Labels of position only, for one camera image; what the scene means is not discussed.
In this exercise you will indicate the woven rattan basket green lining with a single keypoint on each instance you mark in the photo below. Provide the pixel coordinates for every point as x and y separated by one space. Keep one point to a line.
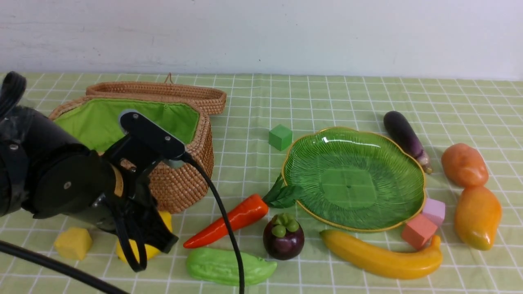
93 120

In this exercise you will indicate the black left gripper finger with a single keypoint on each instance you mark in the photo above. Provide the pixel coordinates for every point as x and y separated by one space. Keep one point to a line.
156 229

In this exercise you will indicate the salmon foam cube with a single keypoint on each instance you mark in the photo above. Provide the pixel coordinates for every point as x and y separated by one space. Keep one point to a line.
418 231

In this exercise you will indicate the orange toy mango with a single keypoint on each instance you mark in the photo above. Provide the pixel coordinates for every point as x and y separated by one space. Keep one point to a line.
477 217

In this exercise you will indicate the purple toy mangosteen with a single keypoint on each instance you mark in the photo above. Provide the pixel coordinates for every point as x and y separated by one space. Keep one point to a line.
283 237

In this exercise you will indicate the woven rattan basket lid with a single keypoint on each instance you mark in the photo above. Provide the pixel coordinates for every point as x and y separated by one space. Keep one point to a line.
211 101

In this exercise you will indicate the yellow toy lemon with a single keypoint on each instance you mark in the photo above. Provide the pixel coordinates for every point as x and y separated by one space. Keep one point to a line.
151 251

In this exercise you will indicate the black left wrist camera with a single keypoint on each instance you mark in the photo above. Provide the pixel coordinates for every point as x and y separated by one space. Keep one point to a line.
170 149

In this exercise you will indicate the purple toy eggplant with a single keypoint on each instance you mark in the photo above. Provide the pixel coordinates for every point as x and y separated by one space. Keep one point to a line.
401 132

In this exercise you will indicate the pink foam cube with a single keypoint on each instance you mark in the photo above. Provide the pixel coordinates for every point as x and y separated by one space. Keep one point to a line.
435 211

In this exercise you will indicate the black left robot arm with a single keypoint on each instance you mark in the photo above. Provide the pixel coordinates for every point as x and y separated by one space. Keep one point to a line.
48 172

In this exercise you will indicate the orange toy carrot with leaves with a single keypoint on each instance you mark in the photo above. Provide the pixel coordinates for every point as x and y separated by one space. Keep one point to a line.
248 212

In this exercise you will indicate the green foam cube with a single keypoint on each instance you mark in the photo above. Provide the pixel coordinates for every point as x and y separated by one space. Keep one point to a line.
280 137

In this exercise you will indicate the green toy bitter gourd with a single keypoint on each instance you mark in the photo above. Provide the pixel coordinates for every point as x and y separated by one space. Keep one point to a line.
220 266

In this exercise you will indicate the yellow toy banana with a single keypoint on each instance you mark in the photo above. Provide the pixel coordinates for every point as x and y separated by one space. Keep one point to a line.
382 262

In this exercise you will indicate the yellow foam hexagon block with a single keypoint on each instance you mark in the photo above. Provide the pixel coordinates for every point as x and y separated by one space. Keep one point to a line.
74 243

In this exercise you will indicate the green checkered tablecloth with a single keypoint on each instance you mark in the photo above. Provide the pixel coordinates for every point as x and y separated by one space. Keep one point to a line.
484 114

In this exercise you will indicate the brown toy potato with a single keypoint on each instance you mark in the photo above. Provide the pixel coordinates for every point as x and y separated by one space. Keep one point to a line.
464 165

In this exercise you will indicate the green leaf-shaped glass plate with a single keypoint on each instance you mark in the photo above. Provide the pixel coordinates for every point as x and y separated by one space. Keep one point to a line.
354 180

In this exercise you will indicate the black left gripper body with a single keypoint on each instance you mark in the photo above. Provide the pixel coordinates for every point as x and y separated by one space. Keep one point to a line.
114 188

